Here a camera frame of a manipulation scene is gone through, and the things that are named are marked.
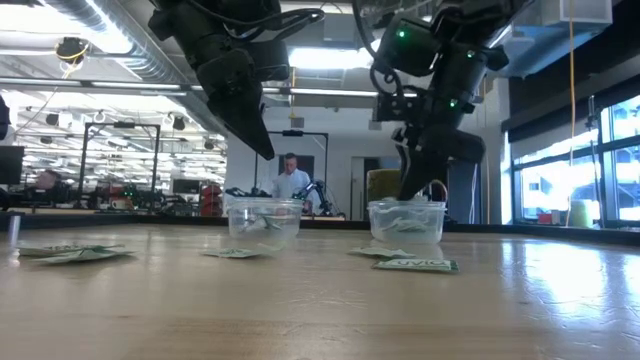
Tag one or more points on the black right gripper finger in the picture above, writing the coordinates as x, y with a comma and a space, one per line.
420, 175

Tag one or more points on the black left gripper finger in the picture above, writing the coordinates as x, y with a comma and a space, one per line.
245, 120

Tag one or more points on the clear plastic container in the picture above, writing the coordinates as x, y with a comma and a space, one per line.
237, 222
435, 225

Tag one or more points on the banknotes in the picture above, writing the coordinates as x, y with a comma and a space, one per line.
85, 256

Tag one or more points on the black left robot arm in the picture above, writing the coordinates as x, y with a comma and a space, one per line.
200, 25

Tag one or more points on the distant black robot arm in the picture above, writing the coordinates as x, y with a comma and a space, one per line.
315, 190
245, 191

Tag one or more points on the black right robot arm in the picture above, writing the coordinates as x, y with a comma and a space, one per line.
450, 75

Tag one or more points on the black cabinet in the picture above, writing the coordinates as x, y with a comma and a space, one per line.
465, 200

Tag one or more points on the person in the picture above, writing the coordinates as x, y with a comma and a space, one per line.
49, 180
292, 180

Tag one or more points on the red tool cart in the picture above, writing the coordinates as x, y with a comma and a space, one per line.
211, 200

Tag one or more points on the large window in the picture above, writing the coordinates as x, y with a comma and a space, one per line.
550, 185

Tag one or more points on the long ceiling light strip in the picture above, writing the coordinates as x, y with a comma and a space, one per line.
125, 86

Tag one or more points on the red box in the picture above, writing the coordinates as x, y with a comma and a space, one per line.
548, 218

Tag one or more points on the grey ceiling box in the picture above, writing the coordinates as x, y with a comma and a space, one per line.
342, 30

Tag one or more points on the yellow-green container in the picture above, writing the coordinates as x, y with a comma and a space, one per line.
581, 215

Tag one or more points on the white cup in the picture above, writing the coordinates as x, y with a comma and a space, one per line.
117, 204

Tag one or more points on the black ceiling spotlight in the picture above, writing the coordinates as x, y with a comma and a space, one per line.
71, 50

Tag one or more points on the white ceiling box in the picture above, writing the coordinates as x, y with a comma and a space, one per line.
585, 12

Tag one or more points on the black monitor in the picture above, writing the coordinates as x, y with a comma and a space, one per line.
11, 165

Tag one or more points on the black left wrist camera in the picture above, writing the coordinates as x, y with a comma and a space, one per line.
272, 60

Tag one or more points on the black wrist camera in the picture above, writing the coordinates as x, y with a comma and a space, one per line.
272, 60
397, 107

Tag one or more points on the black gantry frame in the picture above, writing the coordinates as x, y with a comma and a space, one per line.
292, 133
120, 124

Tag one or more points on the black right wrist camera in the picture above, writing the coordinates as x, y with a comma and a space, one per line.
397, 107

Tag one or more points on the silver ventilation duct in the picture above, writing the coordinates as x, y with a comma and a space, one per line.
140, 55

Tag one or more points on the silver metal post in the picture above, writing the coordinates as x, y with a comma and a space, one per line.
14, 230

